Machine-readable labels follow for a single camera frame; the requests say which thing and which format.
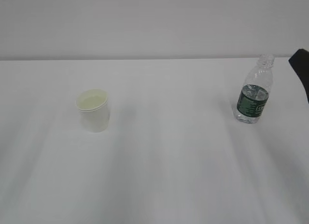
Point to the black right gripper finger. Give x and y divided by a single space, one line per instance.
299 62

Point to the clear water bottle green label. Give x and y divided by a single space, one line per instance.
255 91

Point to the white paper cup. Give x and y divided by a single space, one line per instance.
94 110

